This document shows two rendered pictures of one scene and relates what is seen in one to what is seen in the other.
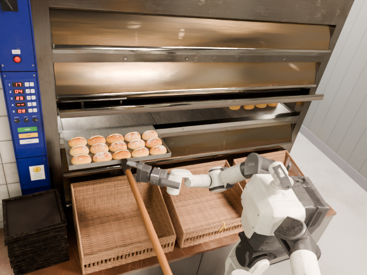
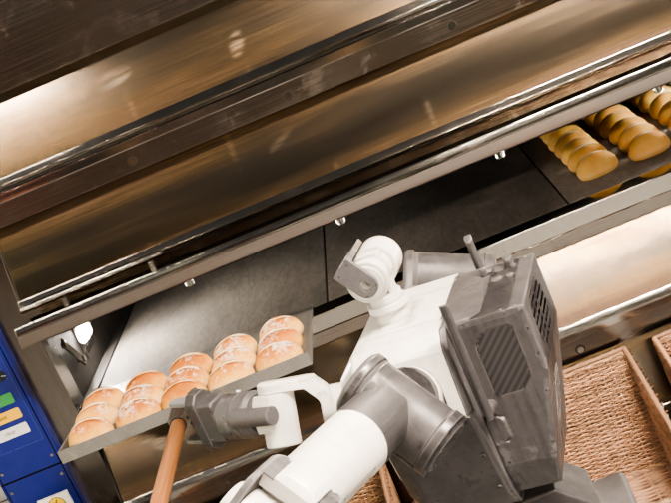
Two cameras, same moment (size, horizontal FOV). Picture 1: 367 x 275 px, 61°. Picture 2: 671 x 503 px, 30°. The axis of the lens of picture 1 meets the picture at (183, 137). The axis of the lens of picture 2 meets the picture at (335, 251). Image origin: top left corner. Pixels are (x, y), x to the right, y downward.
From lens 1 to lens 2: 1.47 m
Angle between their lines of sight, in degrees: 36
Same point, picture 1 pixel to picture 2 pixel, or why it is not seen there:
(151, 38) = (165, 88)
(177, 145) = not seen: hidden behind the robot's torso
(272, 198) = (367, 337)
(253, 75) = (533, 51)
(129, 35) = (111, 105)
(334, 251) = not seen: outside the picture
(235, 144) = (628, 283)
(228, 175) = not seen: hidden behind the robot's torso
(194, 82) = (345, 146)
